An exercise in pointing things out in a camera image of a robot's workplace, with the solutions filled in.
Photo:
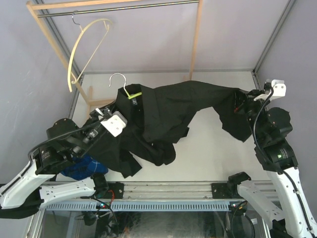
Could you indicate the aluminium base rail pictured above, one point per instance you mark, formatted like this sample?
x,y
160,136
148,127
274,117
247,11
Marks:
x,y
167,191

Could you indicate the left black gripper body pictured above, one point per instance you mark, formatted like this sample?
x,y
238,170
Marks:
x,y
97,114

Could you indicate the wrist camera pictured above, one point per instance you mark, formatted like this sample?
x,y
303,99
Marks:
x,y
115,124
273,89

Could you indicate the black mounting plate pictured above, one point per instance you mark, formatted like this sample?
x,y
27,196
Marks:
x,y
115,190
223,191

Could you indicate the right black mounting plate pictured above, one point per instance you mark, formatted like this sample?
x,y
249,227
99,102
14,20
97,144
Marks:
x,y
223,191

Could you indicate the cream hanger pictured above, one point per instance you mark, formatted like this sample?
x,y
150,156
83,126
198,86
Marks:
x,y
85,47

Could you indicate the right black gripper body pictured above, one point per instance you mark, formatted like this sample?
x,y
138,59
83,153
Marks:
x,y
249,105

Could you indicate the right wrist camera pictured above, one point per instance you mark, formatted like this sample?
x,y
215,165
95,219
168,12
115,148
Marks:
x,y
273,89

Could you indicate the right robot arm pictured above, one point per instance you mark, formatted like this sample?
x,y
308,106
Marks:
x,y
269,128

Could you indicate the grey slotted cable duct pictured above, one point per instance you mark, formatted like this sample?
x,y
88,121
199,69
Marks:
x,y
144,206

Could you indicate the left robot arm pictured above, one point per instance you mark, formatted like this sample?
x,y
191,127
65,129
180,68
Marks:
x,y
55,172

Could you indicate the green hanger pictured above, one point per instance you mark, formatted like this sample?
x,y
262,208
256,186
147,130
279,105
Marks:
x,y
123,86

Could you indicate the wooden clothes rack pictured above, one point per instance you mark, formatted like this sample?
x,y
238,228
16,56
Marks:
x,y
148,37

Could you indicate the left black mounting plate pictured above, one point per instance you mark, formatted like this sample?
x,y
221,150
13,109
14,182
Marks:
x,y
115,190

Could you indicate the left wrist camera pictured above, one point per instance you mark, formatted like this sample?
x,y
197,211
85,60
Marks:
x,y
115,124

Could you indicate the blue plaid shirt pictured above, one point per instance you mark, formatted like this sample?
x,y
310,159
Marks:
x,y
84,168

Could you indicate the black shirt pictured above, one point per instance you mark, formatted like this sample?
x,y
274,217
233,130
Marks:
x,y
157,118

